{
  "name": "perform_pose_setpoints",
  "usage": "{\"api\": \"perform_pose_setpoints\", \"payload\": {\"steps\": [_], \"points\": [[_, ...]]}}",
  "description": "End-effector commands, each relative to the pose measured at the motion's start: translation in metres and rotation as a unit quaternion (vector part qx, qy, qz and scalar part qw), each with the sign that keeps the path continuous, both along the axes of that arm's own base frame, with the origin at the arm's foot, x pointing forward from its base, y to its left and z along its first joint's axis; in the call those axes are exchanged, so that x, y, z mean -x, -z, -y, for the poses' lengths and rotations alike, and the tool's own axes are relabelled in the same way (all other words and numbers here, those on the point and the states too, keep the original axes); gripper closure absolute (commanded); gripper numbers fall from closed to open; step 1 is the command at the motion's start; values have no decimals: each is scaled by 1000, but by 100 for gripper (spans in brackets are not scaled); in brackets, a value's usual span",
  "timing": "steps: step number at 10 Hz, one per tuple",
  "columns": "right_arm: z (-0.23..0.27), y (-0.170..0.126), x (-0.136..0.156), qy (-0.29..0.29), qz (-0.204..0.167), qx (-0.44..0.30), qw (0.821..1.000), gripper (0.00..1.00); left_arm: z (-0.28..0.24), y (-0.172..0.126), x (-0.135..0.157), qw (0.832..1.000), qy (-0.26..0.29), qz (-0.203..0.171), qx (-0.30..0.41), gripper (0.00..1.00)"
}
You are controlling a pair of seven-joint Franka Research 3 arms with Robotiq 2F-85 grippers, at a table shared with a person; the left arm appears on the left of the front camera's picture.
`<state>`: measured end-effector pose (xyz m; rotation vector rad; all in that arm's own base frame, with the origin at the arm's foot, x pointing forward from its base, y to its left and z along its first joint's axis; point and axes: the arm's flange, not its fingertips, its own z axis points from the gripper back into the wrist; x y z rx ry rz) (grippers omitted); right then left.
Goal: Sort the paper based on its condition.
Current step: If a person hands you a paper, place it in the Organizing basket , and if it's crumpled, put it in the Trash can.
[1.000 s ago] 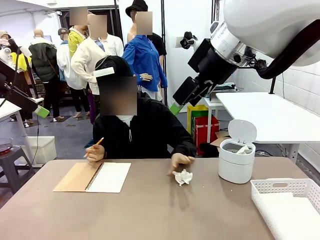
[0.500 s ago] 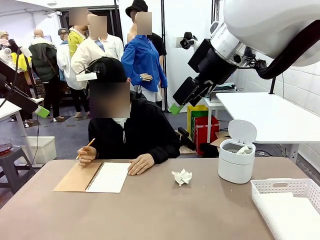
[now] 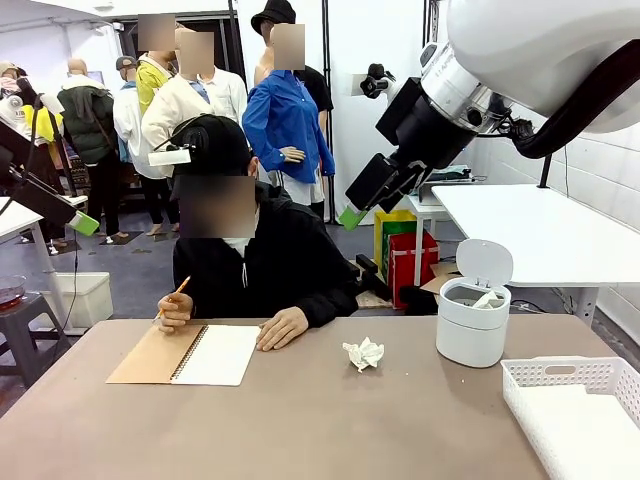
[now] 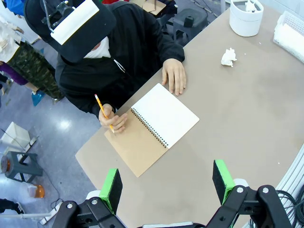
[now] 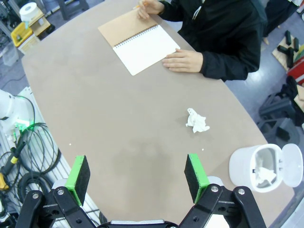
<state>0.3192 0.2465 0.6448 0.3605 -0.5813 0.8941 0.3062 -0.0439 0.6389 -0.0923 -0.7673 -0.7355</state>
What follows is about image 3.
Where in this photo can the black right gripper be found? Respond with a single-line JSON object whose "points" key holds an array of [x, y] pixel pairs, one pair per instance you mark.
{"points": [[425, 130]]}

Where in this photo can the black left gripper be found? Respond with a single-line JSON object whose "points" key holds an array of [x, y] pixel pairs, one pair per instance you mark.
{"points": [[17, 147]]}

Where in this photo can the orange pencil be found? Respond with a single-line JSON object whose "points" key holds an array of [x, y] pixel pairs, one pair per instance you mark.
{"points": [[172, 297]]}

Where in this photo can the white paper ball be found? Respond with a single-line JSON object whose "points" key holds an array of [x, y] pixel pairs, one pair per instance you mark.
{"points": [[364, 354], [487, 299]]}

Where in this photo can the spiral notebook brown cover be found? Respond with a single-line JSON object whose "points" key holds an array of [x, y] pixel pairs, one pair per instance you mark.
{"points": [[220, 355]]}

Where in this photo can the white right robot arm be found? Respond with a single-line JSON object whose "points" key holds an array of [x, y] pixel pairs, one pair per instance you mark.
{"points": [[540, 50]]}

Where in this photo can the person's left forearm black sleeve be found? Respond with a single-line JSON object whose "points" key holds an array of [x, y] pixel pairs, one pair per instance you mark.
{"points": [[330, 305]]}

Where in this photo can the person's right forearm black sleeve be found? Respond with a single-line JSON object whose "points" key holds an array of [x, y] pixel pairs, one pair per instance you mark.
{"points": [[200, 305]]}

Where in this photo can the person's right hand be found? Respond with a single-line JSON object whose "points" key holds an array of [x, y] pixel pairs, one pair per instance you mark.
{"points": [[175, 312]]}

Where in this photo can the person's left hand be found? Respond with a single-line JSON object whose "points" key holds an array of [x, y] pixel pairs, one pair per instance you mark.
{"points": [[282, 327]]}

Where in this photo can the small white side table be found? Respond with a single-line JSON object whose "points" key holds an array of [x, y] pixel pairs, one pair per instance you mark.
{"points": [[425, 210]]}

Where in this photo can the green bag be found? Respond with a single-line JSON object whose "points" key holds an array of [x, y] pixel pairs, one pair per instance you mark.
{"points": [[402, 227]]}

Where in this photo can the grey tray with items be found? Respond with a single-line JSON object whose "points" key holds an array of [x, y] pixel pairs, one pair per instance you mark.
{"points": [[452, 175]]}

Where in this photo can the mannequin in yellow garment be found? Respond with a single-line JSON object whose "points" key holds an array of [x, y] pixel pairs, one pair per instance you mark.
{"points": [[50, 127]]}

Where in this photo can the mannequin in dark green puffer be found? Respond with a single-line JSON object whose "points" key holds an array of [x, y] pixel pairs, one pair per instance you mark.
{"points": [[87, 125]]}

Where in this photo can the glass bowl red contents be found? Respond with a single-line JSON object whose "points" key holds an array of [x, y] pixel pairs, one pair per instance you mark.
{"points": [[10, 292]]}

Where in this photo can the black wooden blocks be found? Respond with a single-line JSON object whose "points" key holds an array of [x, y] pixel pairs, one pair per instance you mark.
{"points": [[372, 280]]}

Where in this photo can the white storage box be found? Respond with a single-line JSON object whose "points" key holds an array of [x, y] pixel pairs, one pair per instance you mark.
{"points": [[90, 300]]}

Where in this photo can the brown cardboard piece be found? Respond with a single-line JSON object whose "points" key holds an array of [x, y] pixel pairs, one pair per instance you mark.
{"points": [[435, 285]]}

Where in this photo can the capped mannequin in white jacket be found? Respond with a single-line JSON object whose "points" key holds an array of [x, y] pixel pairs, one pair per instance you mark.
{"points": [[127, 120]]}

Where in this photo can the mannequin in black t-shirt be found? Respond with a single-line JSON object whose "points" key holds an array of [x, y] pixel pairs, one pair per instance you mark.
{"points": [[315, 87]]}

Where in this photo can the seated person black hoodie torso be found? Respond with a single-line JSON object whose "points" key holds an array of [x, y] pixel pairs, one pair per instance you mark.
{"points": [[290, 250]]}

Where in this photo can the wooden board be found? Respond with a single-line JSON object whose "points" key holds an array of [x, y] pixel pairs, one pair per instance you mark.
{"points": [[370, 301]]}

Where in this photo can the dark grey stool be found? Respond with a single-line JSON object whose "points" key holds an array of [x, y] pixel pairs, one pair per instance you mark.
{"points": [[20, 320]]}

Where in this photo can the mannequin in blue shirt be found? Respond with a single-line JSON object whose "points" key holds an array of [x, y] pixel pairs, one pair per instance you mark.
{"points": [[285, 115]]}

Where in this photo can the black bag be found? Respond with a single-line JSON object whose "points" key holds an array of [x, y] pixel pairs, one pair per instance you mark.
{"points": [[420, 302]]}

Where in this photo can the large white table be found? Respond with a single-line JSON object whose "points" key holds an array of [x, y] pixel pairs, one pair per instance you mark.
{"points": [[525, 225]]}

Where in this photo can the black vertical pole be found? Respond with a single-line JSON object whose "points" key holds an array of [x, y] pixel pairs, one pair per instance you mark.
{"points": [[327, 50]]}

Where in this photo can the mannequin in yellow shirt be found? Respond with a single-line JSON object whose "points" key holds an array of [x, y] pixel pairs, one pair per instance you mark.
{"points": [[147, 85]]}

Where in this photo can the mannequin in cream cardigan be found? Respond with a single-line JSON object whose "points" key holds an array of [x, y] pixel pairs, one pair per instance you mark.
{"points": [[180, 100]]}

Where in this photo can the bare beige mannequin torso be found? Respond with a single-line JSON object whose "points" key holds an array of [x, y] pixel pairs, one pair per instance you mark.
{"points": [[262, 65]]}

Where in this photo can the white lidded trash bin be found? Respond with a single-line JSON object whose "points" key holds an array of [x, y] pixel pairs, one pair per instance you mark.
{"points": [[470, 335]]}

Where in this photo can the mannequin in white shirt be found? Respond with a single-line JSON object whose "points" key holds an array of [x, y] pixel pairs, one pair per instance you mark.
{"points": [[232, 100]]}

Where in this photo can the black cap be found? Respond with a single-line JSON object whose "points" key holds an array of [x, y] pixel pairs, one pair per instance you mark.
{"points": [[215, 145]]}

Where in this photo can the black bucket hat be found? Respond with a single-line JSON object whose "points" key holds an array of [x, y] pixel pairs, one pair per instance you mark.
{"points": [[272, 15]]}

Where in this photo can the black slanted pole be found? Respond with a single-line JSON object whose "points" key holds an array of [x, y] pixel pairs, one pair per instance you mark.
{"points": [[232, 30]]}

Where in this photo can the white perforated plastic basket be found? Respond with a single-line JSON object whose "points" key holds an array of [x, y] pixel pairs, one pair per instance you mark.
{"points": [[525, 372]]}

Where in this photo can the white paper stack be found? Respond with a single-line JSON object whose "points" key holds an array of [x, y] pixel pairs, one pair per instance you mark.
{"points": [[590, 430]]}

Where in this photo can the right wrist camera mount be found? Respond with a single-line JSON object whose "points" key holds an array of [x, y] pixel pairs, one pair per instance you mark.
{"points": [[372, 82]]}

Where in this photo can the white head-mounted camera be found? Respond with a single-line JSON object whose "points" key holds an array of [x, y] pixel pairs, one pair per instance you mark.
{"points": [[170, 158]]}

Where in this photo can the tall black tripod with camera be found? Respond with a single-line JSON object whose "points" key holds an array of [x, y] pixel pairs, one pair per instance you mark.
{"points": [[545, 172]]}

